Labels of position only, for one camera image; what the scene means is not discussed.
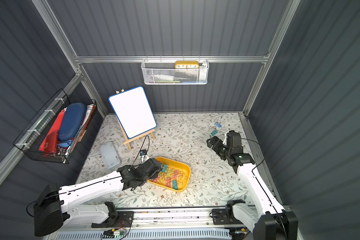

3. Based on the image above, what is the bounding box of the dark teal binder clip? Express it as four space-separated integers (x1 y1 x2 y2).
162 164 168 173

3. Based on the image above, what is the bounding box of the pink binder clip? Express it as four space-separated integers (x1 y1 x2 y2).
172 170 180 179
166 178 172 187

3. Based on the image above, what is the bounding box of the yellow plastic storage box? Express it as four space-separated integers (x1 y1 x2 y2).
148 157 191 193

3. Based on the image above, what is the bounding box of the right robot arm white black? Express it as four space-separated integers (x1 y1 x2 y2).
207 131 298 240

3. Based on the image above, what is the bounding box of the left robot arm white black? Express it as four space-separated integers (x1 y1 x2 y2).
33 158 162 237

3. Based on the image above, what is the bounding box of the pink binder clip in box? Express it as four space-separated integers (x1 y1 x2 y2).
172 170 180 179

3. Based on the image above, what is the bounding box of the yellow clock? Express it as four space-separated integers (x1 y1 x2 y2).
175 60 200 70

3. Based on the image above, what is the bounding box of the blue oval case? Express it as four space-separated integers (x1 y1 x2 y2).
58 103 87 142

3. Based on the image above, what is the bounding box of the red folder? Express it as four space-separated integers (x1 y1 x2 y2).
39 109 66 154

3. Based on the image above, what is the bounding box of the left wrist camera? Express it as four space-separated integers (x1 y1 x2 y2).
140 149 149 164

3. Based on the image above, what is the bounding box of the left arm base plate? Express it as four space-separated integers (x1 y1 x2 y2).
91 211 135 229

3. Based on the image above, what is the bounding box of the aluminium front rail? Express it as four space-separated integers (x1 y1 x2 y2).
50 206 295 229

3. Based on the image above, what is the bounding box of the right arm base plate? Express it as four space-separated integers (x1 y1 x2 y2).
209 208 255 226

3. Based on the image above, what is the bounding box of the whiteboard with blue frame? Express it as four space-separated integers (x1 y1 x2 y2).
107 85 158 139

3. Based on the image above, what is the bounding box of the white wire wall basket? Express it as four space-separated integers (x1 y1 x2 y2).
141 59 210 85

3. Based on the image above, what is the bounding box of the black wire side basket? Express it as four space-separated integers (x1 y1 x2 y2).
13 89 97 164

